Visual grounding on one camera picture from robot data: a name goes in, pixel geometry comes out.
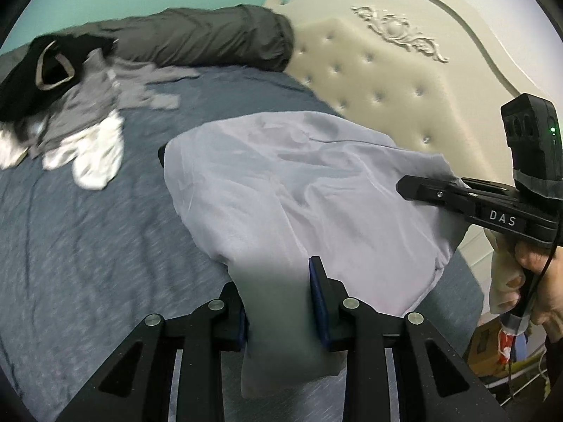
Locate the white garment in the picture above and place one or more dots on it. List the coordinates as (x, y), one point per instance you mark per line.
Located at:
(95, 154)

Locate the dark blue bed cover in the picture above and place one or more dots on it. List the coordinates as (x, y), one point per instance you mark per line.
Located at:
(80, 269)

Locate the lilac zip jacket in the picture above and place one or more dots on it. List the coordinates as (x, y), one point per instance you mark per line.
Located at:
(263, 193)

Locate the grey t-shirt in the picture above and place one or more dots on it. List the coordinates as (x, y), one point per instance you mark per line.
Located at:
(106, 84)

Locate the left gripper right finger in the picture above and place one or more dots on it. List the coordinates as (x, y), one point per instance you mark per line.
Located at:
(397, 368)

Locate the cream tufted headboard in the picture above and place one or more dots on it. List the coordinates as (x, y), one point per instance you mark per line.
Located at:
(431, 74)

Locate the person's right hand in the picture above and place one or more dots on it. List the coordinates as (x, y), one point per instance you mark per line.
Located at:
(547, 309)

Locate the black garment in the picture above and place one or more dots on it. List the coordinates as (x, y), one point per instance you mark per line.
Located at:
(52, 66)

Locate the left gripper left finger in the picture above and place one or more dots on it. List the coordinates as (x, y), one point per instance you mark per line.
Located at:
(166, 369)

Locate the dark grey rolled duvet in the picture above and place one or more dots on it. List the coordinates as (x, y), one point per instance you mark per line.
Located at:
(245, 35)

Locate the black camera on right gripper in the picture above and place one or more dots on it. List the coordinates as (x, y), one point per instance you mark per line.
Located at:
(534, 137)

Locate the cardboard box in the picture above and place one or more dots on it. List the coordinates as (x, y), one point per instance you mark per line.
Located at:
(488, 351)

